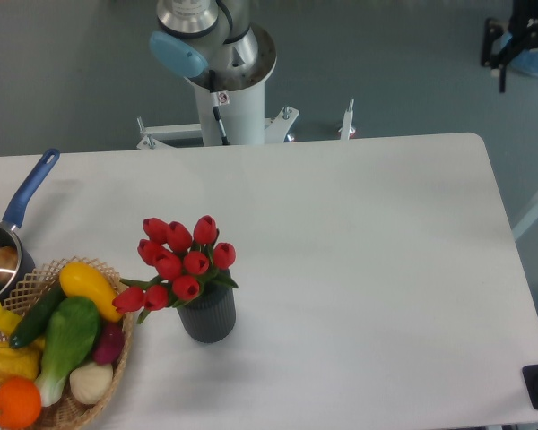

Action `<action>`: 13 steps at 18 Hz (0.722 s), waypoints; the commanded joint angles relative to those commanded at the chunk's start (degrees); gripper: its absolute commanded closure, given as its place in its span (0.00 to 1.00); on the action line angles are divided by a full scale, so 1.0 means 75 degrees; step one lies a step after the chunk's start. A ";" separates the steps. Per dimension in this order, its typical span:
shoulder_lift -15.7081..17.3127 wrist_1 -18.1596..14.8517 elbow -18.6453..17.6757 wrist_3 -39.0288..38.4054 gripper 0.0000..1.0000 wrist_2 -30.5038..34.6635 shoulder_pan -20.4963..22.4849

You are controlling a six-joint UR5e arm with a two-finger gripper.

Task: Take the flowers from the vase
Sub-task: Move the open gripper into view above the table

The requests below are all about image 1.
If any red tulip bouquet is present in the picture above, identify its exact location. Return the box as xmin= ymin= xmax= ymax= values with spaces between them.
xmin=112 ymin=215 xmax=239 ymax=323

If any yellow bell pepper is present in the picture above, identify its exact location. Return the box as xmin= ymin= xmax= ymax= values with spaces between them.
xmin=0 ymin=341 xmax=41 ymax=385

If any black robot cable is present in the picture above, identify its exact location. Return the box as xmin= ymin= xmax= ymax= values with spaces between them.
xmin=208 ymin=69 xmax=231 ymax=147

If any purple red onion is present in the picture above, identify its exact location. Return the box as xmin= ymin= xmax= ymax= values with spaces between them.
xmin=91 ymin=322 xmax=125 ymax=365

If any dark green cucumber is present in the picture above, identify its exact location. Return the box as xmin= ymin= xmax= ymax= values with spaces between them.
xmin=9 ymin=282 xmax=66 ymax=349

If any orange fruit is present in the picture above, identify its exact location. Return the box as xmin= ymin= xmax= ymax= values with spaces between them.
xmin=0 ymin=377 xmax=42 ymax=429

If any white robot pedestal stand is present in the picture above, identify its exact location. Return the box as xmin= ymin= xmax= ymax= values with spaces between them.
xmin=135 ymin=75 xmax=356 ymax=151

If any black gripper in background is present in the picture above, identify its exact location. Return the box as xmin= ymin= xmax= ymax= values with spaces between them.
xmin=480 ymin=1 xmax=538 ymax=93

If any white garlic bulb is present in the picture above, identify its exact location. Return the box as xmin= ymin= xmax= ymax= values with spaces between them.
xmin=69 ymin=362 xmax=113 ymax=405

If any woven wicker basket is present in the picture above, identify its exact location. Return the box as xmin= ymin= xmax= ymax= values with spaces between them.
xmin=0 ymin=255 xmax=135 ymax=430

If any yellow squash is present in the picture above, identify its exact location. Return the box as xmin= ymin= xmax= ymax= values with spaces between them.
xmin=59 ymin=262 xmax=122 ymax=323

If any blue plastic container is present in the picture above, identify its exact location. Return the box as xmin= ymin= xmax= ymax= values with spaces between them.
xmin=504 ymin=48 xmax=538 ymax=77

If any yellow banana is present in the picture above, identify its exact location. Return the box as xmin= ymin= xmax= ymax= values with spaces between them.
xmin=0 ymin=302 xmax=22 ymax=337

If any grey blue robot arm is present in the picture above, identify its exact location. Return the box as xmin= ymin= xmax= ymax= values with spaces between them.
xmin=149 ymin=1 xmax=276 ymax=92

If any dark grey ribbed vase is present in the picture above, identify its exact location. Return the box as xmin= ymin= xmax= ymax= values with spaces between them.
xmin=178 ymin=284 xmax=237 ymax=344

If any blue handled saucepan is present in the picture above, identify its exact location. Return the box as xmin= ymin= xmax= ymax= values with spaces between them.
xmin=0 ymin=149 xmax=60 ymax=301

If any green bok choy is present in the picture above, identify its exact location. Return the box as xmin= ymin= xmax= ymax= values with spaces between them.
xmin=35 ymin=297 xmax=101 ymax=408

